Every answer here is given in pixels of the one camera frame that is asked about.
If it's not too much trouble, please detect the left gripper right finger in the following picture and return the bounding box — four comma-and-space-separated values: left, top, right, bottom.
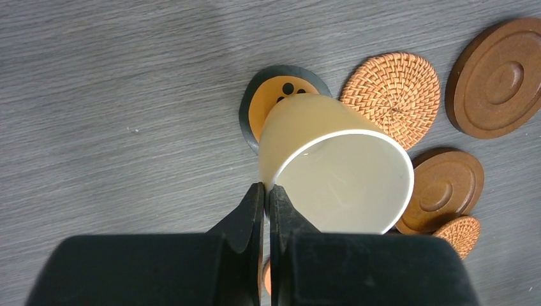
269, 186, 479, 305

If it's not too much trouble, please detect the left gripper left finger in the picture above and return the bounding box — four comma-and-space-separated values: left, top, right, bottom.
27, 183, 265, 305

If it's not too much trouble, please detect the light orange wooden coaster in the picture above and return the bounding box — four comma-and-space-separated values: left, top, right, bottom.
262, 259, 272, 295

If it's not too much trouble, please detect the yellow cup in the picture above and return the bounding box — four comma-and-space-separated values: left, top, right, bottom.
258, 93, 414, 234

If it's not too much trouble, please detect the woven rattan coaster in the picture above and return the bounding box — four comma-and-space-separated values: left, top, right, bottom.
339, 52, 441, 150
433, 215, 481, 260

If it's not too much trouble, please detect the brown wooden coaster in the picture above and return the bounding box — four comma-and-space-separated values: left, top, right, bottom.
395, 147, 485, 235

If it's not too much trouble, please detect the orange black face coaster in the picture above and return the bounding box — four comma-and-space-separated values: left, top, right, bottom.
239, 65, 332, 154

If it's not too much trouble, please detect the dark wooden coaster far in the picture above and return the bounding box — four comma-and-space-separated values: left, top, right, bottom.
445, 17, 540, 139

